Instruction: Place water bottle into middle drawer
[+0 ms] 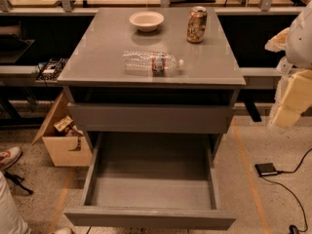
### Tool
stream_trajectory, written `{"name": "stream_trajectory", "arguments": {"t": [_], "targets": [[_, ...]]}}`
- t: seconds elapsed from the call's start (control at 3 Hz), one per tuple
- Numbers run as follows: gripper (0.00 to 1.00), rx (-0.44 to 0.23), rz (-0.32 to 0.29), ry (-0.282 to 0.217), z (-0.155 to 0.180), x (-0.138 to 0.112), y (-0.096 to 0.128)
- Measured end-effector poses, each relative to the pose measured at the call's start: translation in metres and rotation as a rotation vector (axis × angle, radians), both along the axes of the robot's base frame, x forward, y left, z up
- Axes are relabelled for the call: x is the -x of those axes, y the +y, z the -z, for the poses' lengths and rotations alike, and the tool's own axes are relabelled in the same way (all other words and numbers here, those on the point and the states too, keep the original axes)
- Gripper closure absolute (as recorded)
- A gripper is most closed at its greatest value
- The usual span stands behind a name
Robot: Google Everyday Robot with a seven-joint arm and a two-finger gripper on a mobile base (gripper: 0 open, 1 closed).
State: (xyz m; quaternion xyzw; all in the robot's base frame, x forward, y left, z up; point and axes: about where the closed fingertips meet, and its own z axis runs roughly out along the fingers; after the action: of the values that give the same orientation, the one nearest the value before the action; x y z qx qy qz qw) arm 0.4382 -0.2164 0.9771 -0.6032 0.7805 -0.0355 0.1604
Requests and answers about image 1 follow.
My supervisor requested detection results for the black foot pedal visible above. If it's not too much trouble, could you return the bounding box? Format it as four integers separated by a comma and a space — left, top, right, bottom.
254, 163, 278, 176

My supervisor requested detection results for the grey drawer cabinet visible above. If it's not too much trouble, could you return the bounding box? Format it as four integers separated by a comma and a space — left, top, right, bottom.
58, 8, 245, 134

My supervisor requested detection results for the black strap on floor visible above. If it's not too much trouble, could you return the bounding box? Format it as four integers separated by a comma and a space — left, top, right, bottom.
3, 171, 34, 196

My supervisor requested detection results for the grey metal shelf rail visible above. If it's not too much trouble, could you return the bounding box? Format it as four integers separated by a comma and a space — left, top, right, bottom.
0, 65, 58, 87

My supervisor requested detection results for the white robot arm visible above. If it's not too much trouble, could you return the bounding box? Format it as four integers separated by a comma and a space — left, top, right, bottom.
265, 1, 312, 132

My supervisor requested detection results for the closed grey top drawer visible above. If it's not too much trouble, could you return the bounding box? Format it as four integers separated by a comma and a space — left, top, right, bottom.
67, 102, 234, 134

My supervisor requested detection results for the black pedal cable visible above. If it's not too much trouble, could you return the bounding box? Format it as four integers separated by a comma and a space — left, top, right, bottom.
259, 147, 312, 234

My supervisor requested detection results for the white ceramic bowl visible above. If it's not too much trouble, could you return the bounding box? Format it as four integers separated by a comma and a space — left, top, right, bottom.
129, 12, 164, 32

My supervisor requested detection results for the white red sneaker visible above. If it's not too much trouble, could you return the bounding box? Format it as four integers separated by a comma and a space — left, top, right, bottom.
0, 146, 22, 171

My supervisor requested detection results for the gold patterned soda can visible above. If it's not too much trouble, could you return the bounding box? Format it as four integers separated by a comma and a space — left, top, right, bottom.
187, 6, 208, 43

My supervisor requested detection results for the cardboard box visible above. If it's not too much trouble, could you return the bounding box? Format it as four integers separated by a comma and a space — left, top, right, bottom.
32, 92, 93, 167

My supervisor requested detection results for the white trouser leg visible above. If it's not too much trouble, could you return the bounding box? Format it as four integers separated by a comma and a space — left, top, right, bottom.
0, 173, 31, 234

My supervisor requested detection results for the open grey middle drawer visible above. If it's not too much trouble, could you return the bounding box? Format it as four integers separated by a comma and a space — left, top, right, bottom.
64, 133, 235, 230

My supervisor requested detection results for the black patterned notebook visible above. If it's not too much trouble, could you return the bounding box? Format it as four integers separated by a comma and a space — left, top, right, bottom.
37, 58, 67, 81

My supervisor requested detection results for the clear plastic water bottle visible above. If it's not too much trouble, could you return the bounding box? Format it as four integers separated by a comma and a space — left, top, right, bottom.
123, 51, 184, 77

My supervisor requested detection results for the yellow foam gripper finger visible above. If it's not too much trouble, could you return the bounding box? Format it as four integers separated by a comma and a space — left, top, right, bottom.
268, 69, 312, 129

